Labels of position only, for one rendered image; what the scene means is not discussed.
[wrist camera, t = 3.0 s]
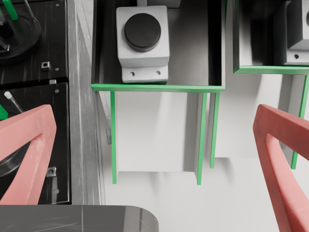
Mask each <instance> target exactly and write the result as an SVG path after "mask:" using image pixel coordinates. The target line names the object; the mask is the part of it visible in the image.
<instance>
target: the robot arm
mask: <svg viewBox="0 0 309 232"><path fill-rule="evenodd" d="M56 129H57V127H56V123H55V119H54V115H53V112H52V107H51V106H50V105H49V104H44V105H42V106H39V107H36V108H34V109H31V110H28V111H26V112H24V113H21V114H18V115H16V116H13V117H10V118H8V119H5V120H3V121H0V161H2V160H3V159H5V158H6V157H8V156H9V155H11V154H12V153H13V152H15V151H16V150H18V149H19V148H21V147H22V146H24V145H25V144H26V143H28V142H29V141H31V142H30V145H29V147H28V150H27V152H26V154H25V156H24V158H23V161H22V163H21V165H20V167H19V169H18V172H17V174H16V176H15V178H14V180H13V181H12V183H11V185H10V186H9V188H8V189H7V191H6V192H5V194H4V196H3V197H2V199H1V200H0V232H159V223H158V220H157V218H156V217H155V216H154V215H153V214H152V213H151V212H149V211H148V210H146V209H143V208H141V207H136V206H129V205H37V204H38V200H39V197H40V193H41V190H42V186H43V183H44V179H45V176H46V172H47V168H48V165H49V161H50V157H51V153H52V148H53V143H54V139H55V134H56ZM252 129H253V134H254V138H255V142H256V147H257V152H258V157H259V161H260V164H261V168H262V171H263V175H264V179H265V182H266V186H267V189H268V192H269V197H270V200H271V203H272V207H273V210H274V214H275V218H276V221H277V225H278V228H279V231H280V232H309V200H308V198H307V197H306V195H305V194H304V192H303V190H302V189H301V187H300V186H299V184H298V183H297V181H296V179H295V177H294V175H293V173H292V171H291V169H290V167H289V164H288V162H287V160H286V158H285V155H284V153H283V151H282V149H281V147H280V144H279V141H280V142H282V143H283V144H285V145H286V146H288V147H289V148H291V149H292V150H294V151H295V152H296V153H298V154H299V155H301V156H302V157H304V158H305V159H307V160H308V161H309V121H308V120H305V119H302V118H300V117H298V116H295V115H292V114H289V113H287V112H284V111H281V110H279V109H276V108H274V107H271V106H268V105H266V104H259V105H258V107H257V112H256V115H255V119H254V123H253V127H252ZM278 140H279V141H278Z"/></svg>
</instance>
